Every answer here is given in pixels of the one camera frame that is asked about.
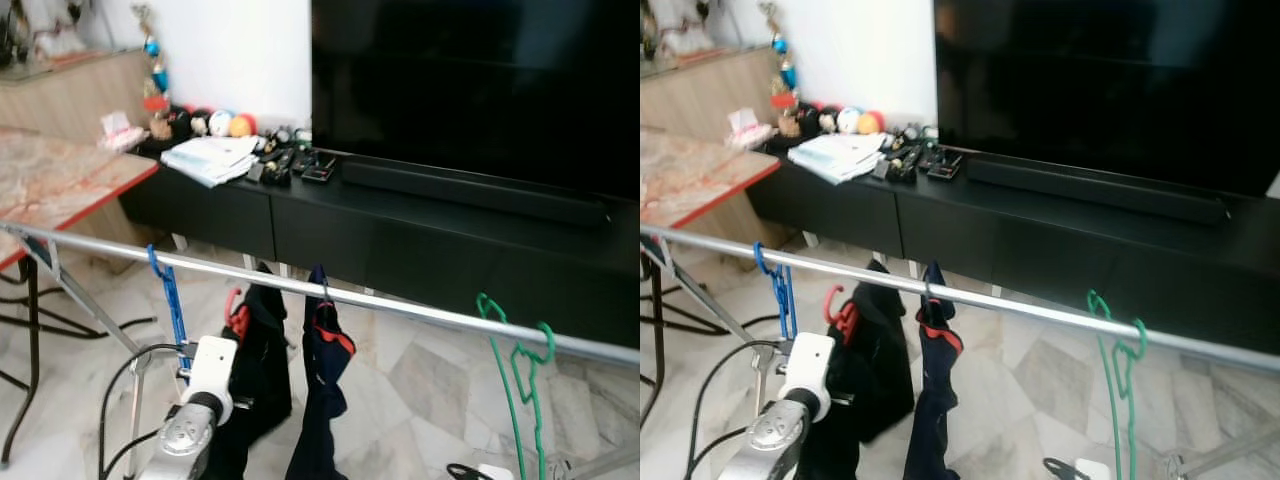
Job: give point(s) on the blue clothes hanger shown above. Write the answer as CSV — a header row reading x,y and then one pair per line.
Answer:
x,y
178,320
785,300

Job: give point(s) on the red clothes hanger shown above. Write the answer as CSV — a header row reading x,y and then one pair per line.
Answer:
x,y
238,322
848,322

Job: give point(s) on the black shirt with white print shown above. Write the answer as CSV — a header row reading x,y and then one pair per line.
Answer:
x,y
880,380
262,380

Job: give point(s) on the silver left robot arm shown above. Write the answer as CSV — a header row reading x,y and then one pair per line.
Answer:
x,y
775,440
185,440

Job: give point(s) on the green clothes hanger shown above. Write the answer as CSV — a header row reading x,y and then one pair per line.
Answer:
x,y
1142,335
548,340

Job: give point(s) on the marble pattern folding table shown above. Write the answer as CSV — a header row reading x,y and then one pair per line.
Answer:
x,y
60,180
690,180

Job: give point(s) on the pink tissue pack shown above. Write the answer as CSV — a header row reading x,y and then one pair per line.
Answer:
x,y
748,128
120,132

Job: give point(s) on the light wooden sideboard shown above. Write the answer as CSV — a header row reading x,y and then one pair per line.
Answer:
x,y
700,95
70,100

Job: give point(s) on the black soundbar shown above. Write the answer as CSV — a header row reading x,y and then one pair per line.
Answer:
x,y
470,190

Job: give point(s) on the red lidded jar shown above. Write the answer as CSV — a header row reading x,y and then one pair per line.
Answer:
x,y
788,118
158,120

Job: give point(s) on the black and red plush toy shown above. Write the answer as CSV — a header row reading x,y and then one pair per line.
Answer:
x,y
809,120
181,123

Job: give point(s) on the stack of white papers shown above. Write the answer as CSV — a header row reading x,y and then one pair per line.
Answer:
x,y
210,160
835,157

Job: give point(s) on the white robed figurine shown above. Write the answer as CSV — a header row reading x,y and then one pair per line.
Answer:
x,y
675,25
45,25

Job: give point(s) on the black mouse plush toy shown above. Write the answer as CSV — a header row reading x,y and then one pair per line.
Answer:
x,y
828,121
201,124

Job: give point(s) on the black flat screen television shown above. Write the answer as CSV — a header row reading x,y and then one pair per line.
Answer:
x,y
470,90
1100,90

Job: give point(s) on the silver metal clothes rack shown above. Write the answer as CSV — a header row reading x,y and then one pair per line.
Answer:
x,y
1020,310
420,311

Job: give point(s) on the white round plush toy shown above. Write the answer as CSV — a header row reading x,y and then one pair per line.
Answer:
x,y
847,121
220,124

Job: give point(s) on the gold trophy with blue ball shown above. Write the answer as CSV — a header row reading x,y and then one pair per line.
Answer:
x,y
151,47
779,45

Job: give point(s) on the orange round plush toy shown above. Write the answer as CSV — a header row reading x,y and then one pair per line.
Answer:
x,y
243,126
871,123

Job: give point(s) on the small black desk gadget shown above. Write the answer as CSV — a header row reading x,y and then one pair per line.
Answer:
x,y
903,172
278,175

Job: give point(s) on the green and white bottle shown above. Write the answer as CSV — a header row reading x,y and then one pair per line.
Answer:
x,y
925,135
300,138

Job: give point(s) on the small black display box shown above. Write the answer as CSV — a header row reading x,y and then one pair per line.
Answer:
x,y
320,172
945,168

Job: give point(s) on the navy shirt with red collar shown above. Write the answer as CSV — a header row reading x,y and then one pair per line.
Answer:
x,y
320,400
935,400

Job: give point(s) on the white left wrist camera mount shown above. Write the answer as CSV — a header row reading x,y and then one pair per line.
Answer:
x,y
212,365
810,362

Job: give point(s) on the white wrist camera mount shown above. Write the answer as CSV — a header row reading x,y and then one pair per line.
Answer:
x,y
810,362
212,365
497,472
1092,470

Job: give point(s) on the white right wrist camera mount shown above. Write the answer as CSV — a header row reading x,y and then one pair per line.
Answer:
x,y
1092,470
497,472

